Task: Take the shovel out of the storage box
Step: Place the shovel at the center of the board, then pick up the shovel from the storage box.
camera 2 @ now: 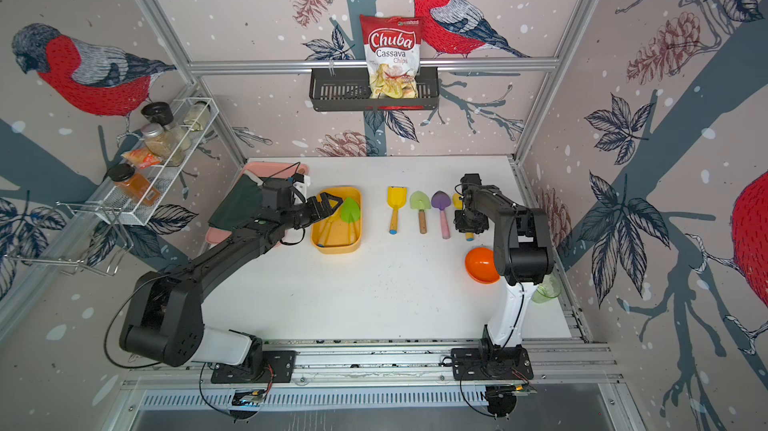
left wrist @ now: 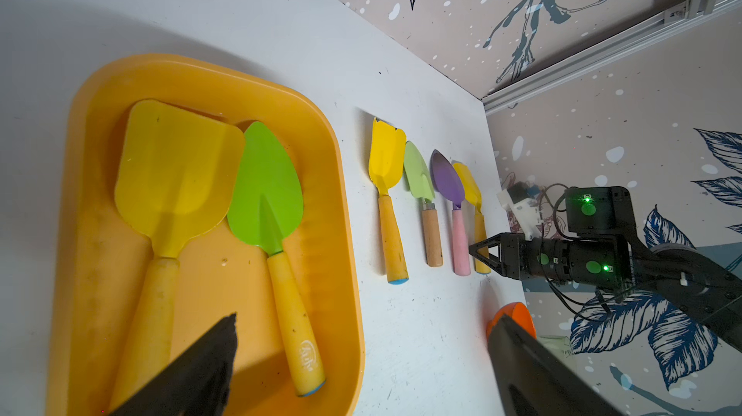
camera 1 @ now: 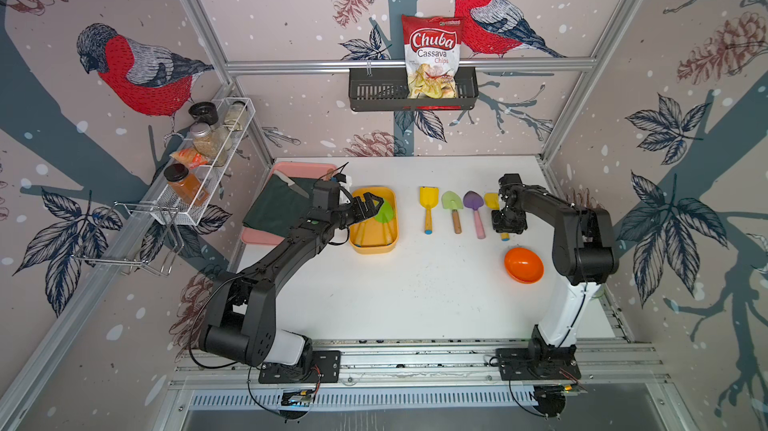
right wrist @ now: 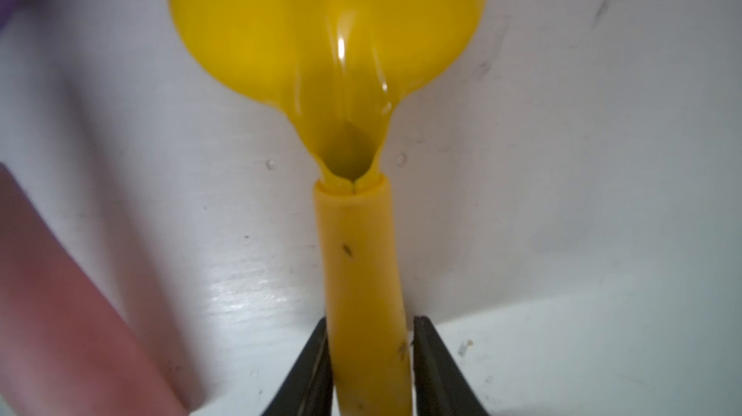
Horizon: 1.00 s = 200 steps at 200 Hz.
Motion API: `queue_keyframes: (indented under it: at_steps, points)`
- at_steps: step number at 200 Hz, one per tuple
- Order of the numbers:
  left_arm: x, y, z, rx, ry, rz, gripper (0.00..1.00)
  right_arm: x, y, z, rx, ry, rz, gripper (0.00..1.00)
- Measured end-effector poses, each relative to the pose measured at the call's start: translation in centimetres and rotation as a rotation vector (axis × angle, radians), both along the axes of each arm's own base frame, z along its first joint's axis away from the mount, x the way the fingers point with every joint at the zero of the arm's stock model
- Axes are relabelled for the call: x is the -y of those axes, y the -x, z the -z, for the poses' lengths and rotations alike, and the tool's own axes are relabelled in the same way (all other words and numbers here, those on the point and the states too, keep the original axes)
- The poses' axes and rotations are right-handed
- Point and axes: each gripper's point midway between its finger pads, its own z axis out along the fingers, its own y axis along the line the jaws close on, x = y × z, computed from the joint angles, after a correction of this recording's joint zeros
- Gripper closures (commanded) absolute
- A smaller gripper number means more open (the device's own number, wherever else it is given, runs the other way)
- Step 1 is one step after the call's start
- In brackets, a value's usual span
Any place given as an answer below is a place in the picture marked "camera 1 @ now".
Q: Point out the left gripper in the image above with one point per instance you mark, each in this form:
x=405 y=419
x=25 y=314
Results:
x=370 y=210

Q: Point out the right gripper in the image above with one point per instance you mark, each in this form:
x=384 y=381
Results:
x=499 y=228

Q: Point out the yellow square shovel yellow handle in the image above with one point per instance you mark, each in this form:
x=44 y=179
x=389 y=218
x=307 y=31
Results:
x=492 y=202

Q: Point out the purple shovel pink handle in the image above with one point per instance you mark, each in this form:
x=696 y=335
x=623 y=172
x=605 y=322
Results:
x=475 y=202

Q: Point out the light green shovel wooden handle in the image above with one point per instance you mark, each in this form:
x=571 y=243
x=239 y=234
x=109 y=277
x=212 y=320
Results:
x=453 y=203

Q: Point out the yellow square shovel blue tip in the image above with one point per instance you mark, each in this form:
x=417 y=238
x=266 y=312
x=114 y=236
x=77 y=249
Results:
x=428 y=198

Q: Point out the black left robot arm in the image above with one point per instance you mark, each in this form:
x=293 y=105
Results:
x=239 y=320

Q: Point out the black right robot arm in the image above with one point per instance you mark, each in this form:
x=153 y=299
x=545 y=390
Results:
x=582 y=252

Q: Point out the yellow plastic storage box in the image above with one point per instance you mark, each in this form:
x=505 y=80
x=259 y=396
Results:
x=371 y=237

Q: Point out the orange plastic bowl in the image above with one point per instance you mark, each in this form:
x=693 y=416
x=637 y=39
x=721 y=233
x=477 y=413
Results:
x=523 y=265

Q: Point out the pink plastic tray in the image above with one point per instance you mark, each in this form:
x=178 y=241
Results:
x=292 y=169

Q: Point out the dark green cloth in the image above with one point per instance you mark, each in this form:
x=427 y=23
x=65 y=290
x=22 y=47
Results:
x=278 y=207

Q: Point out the clear glass jar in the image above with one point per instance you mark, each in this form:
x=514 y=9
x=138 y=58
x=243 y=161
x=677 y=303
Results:
x=235 y=119

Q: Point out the orange snack packet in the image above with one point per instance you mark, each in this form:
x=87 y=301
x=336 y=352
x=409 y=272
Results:
x=190 y=158

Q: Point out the chuba cassava chips bag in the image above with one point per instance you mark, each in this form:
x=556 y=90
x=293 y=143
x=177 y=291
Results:
x=432 y=55

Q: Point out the orange spice jar black lid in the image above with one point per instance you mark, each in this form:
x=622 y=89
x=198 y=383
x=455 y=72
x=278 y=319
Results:
x=185 y=185

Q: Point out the green shovel yellow handle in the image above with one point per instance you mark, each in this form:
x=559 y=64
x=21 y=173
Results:
x=386 y=213

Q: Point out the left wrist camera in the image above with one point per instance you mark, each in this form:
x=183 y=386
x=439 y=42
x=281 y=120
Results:
x=331 y=193

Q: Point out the white handled kitchen knife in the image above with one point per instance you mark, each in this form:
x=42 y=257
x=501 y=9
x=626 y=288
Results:
x=291 y=184

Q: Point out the black wall basket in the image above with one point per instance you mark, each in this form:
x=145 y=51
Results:
x=386 y=89

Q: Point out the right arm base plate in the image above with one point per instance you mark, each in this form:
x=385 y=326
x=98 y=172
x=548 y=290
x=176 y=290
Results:
x=518 y=364

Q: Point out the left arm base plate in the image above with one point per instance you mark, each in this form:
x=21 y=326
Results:
x=313 y=367

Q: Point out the white wire spice rack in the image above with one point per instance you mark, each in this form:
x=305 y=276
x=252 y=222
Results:
x=194 y=173

